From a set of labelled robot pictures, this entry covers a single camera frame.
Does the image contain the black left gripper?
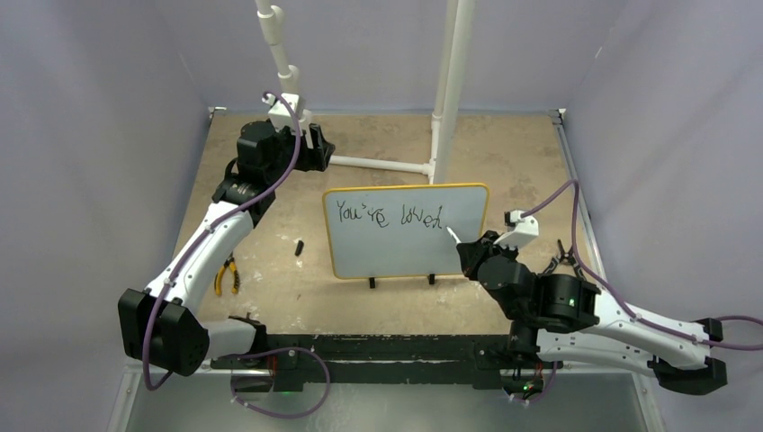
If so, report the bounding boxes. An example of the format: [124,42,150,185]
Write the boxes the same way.
[265,121,333,185]

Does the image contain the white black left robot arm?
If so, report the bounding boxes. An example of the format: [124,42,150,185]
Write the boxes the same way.
[118,121,336,376]

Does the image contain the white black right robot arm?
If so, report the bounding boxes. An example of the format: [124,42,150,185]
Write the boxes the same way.
[455,231,728,396]

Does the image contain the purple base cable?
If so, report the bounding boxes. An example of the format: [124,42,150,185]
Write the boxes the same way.
[229,346,332,421]
[504,360,568,407]

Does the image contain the white whiteboard marker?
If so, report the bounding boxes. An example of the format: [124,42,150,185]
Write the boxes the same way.
[445,226,462,245]

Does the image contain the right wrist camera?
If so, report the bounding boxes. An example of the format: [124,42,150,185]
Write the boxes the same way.
[493,210,540,251]

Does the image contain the white PVC pipe frame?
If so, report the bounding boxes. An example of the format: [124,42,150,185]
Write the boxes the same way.
[255,0,477,186]

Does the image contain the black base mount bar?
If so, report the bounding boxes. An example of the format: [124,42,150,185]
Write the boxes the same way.
[211,332,563,393]

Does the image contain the yellow framed whiteboard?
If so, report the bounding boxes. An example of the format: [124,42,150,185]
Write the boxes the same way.
[322,183,489,280]

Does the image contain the yellow handled pliers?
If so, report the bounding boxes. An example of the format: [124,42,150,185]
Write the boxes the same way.
[213,253,241,298]

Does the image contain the black pliers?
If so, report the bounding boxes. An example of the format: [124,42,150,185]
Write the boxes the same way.
[546,239,581,275]

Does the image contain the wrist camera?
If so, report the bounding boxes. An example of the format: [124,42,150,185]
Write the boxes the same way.
[493,210,540,251]
[263,92,312,136]

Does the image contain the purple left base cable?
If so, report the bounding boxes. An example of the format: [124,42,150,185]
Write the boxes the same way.
[229,346,332,421]

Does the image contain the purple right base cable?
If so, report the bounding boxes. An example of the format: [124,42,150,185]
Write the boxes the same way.
[504,360,568,407]

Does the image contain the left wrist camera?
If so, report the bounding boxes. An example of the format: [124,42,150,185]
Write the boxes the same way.
[263,92,312,136]

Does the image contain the aluminium table edge rail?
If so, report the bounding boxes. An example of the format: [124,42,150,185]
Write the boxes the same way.
[547,109,666,431]

